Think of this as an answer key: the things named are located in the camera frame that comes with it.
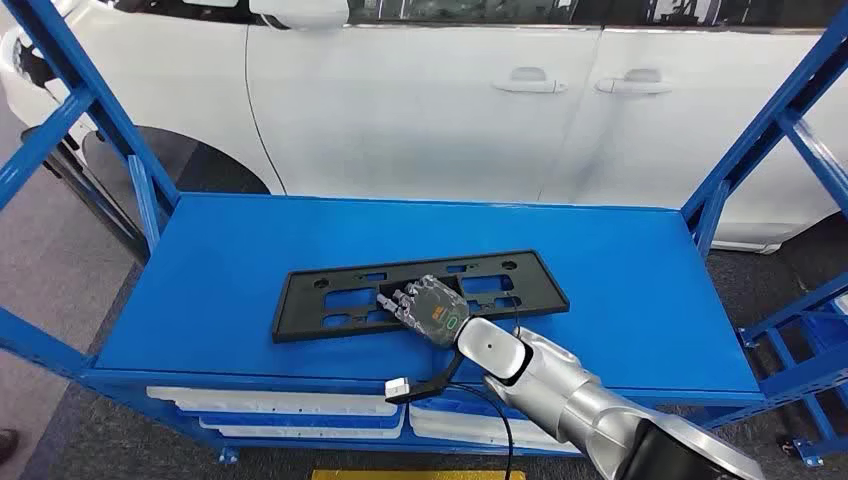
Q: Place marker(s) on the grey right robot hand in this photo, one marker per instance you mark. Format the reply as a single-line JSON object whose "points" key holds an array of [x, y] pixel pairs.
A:
{"points": [[434, 311]]}

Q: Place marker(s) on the black plastic plate bracket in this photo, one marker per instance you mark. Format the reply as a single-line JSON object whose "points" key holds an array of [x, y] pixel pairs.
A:
{"points": [[305, 318]]}

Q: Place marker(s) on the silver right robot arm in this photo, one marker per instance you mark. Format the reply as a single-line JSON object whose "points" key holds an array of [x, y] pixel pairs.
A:
{"points": [[563, 391]]}

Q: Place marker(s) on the blue metal shelf rack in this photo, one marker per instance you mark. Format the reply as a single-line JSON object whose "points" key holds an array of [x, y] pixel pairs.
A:
{"points": [[199, 298]]}

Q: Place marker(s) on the shallow white plastic bin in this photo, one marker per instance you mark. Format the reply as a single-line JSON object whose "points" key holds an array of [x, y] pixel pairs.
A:
{"points": [[298, 432]]}

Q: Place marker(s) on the white car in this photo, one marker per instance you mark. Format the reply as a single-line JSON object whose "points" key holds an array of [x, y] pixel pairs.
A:
{"points": [[430, 112]]}

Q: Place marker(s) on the person's dark shoe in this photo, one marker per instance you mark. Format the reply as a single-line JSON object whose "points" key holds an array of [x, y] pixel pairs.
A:
{"points": [[6, 447]]}

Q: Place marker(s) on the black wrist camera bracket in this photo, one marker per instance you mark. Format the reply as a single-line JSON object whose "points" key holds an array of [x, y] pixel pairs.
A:
{"points": [[430, 387]]}

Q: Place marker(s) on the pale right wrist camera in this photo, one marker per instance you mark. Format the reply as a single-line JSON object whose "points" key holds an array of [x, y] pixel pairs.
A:
{"points": [[397, 387]]}

